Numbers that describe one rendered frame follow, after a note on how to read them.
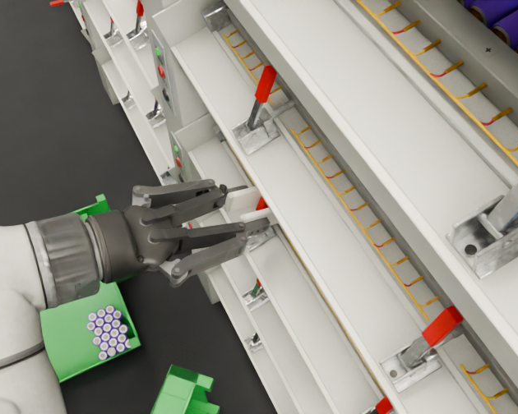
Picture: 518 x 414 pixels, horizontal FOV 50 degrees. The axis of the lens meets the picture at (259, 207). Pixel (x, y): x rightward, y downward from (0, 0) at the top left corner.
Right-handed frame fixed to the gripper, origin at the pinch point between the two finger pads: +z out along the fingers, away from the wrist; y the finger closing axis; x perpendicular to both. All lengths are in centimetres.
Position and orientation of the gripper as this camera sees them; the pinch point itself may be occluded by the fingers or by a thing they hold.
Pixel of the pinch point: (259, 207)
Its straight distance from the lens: 68.2
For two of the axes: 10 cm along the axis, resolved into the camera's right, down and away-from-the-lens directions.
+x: 2.1, -6.3, -7.5
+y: 4.5, 7.4, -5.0
